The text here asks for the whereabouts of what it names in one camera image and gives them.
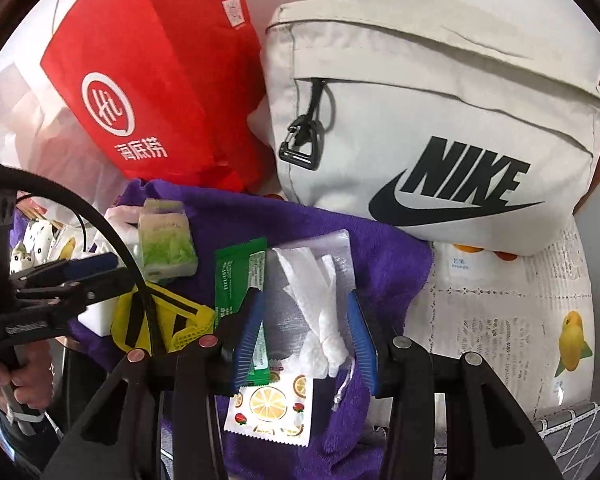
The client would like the beige Nike waist bag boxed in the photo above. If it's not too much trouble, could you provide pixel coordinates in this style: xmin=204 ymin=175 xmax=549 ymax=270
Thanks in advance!
xmin=262 ymin=0 xmax=600 ymax=256

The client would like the yellow mesh pouch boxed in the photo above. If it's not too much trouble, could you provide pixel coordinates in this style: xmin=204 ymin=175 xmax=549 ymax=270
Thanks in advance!
xmin=110 ymin=283 xmax=215 ymax=356

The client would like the grey checkered tablecloth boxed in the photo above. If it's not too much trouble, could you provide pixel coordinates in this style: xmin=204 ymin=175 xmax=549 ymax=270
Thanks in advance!
xmin=533 ymin=400 xmax=600 ymax=479

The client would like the person's left hand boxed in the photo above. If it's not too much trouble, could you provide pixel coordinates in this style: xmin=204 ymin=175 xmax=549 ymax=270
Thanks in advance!
xmin=0 ymin=341 xmax=54 ymax=411

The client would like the purple towel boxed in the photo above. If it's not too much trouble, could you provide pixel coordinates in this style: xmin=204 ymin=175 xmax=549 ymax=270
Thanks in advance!
xmin=69 ymin=178 xmax=435 ymax=480

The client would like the white mesh drawstring pouch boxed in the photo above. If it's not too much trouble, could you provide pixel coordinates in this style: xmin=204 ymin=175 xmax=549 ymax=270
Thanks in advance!
xmin=264 ymin=230 xmax=355 ymax=410

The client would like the white Miniso plastic bag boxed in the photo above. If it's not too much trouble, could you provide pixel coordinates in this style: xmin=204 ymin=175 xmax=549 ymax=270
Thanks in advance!
xmin=0 ymin=64 xmax=129 ymax=214

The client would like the red Haidilao paper bag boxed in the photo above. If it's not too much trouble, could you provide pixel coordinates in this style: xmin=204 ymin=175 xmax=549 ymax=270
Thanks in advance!
xmin=41 ymin=0 xmax=274 ymax=193

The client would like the white spotted plush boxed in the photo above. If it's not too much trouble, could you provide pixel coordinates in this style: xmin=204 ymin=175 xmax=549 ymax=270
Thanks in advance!
xmin=8 ymin=216 xmax=89 ymax=273

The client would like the black cable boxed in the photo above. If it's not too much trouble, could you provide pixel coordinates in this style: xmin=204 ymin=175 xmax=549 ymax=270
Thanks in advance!
xmin=0 ymin=162 xmax=168 ymax=430

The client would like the green wet wipe packet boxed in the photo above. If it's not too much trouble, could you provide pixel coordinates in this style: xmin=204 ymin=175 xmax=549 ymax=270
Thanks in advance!
xmin=214 ymin=237 xmax=270 ymax=386

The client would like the orange fruit print sachet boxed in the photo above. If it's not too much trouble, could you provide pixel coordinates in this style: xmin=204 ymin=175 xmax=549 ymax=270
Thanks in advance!
xmin=224 ymin=356 xmax=313 ymax=448

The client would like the green tissue mini pack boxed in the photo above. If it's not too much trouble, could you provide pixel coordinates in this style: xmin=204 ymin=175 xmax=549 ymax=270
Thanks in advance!
xmin=138 ymin=198 xmax=198 ymax=283

